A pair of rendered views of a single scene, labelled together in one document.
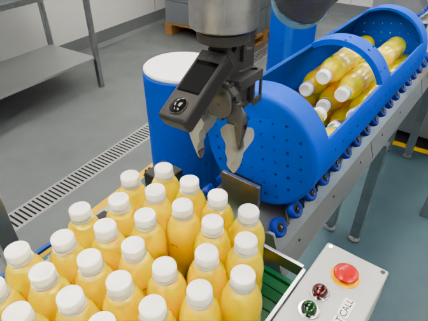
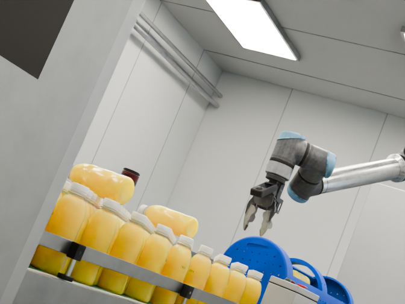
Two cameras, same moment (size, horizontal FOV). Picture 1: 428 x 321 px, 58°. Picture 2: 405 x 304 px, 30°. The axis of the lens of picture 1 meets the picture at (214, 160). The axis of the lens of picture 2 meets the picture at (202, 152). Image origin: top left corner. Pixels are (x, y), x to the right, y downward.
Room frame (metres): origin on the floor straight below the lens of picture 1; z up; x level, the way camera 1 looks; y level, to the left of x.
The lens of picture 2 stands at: (-2.06, 0.49, 1.01)
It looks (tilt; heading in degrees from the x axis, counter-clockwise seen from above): 9 degrees up; 355
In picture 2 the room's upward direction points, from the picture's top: 22 degrees clockwise
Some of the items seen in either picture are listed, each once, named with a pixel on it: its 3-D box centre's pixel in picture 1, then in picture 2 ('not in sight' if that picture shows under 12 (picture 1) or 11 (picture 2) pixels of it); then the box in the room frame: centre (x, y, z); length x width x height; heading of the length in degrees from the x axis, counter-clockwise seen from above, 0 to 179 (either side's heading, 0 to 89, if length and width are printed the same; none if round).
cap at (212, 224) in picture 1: (212, 223); not in sight; (0.49, 0.00, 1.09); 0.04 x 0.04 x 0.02
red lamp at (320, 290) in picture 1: (320, 290); not in sight; (0.34, -0.15, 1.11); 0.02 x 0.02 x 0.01
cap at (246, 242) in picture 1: (246, 241); not in sight; (0.45, -0.05, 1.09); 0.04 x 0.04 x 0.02
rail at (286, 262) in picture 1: (220, 226); not in sight; (0.61, -0.01, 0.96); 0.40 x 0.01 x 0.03; 52
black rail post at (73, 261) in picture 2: not in sight; (72, 261); (-0.43, 0.51, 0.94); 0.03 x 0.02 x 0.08; 142
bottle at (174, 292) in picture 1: (169, 305); not in sight; (0.40, 0.08, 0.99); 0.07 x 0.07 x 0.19
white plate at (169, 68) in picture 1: (181, 66); not in sight; (1.35, 0.12, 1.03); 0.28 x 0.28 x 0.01
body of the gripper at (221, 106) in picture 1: (226, 71); (270, 193); (0.52, -0.02, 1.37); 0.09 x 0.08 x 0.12; 143
